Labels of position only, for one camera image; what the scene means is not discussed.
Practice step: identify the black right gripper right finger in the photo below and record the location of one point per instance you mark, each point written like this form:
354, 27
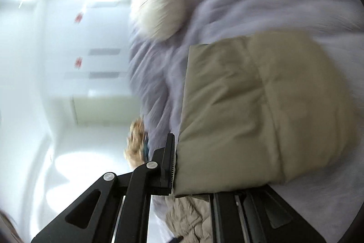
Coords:
258, 215

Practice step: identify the white wardrobe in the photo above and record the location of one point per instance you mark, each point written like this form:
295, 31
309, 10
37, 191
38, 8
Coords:
73, 61

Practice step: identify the beige puffer jacket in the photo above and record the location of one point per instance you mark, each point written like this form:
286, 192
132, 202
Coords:
278, 108

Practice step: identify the lavender plush bed blanket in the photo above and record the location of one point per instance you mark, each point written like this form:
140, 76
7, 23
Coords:
157, 70

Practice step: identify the yellow striped garment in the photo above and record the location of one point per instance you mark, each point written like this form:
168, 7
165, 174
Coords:
134, 144

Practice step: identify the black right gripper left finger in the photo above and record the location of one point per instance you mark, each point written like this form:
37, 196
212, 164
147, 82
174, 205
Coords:
115, 208

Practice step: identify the dark teal garment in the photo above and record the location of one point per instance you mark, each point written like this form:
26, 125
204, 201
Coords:
145, 149

